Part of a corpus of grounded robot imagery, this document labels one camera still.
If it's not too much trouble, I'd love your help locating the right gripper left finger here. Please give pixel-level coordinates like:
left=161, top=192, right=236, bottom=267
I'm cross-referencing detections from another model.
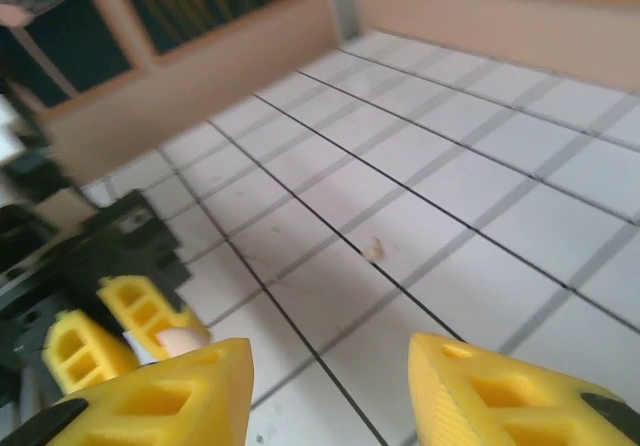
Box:
left=9, top=336, right=257, bottom=446

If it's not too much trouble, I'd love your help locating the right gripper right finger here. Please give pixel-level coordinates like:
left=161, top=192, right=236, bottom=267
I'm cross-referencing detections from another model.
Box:
left=407, top=332, right=640, bottom=446

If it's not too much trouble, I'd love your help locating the beige earbud charging case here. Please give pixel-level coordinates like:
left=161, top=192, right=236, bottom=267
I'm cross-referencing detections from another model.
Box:
left=122, top=326, right=211, bottom=361

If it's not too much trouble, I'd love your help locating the beige wireless earbud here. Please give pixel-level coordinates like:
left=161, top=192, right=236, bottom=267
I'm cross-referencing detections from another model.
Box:
left=360, top=236, right=389, bottom=262

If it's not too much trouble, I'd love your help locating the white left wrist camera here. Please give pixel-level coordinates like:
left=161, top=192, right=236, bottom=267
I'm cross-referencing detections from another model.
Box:
left=0, top=94, right=24, bottom=163

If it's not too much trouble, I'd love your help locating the aluminium corner post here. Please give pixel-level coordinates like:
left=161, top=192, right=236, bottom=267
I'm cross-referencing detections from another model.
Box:
left=319, top=0, right=367, bottom=43

